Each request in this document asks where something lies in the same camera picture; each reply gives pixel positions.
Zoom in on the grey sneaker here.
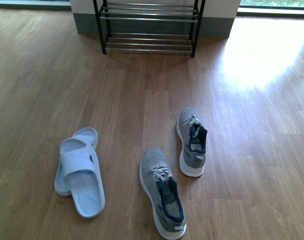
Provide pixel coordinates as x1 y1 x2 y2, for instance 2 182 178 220
176 107 208 178
139 147 187 240

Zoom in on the black metal shoe rack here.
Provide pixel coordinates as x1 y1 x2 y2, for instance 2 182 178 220
93 0 206 57

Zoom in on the light blue slipper lower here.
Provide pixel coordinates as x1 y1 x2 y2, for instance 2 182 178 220
54 127 99 197

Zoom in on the light blue slipper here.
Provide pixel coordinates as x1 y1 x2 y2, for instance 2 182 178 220
54 127 99 197
60 137 106 219

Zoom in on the light blue slipper upper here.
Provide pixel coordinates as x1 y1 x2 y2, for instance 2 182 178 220
60 137 106 219

